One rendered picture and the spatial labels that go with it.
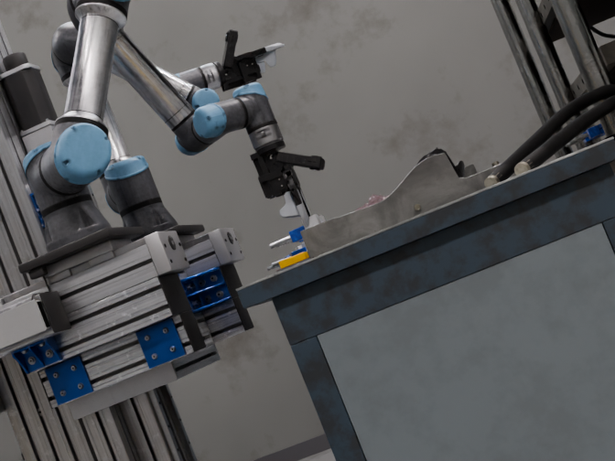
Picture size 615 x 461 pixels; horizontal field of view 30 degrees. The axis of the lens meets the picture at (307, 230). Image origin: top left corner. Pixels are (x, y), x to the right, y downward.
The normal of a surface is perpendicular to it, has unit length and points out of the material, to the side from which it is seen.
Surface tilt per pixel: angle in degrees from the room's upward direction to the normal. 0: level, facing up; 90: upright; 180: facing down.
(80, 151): 97
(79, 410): 90
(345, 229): 90
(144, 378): 90
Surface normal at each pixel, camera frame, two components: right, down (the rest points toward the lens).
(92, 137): 0.49, -0.13
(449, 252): -0.12, -0.01
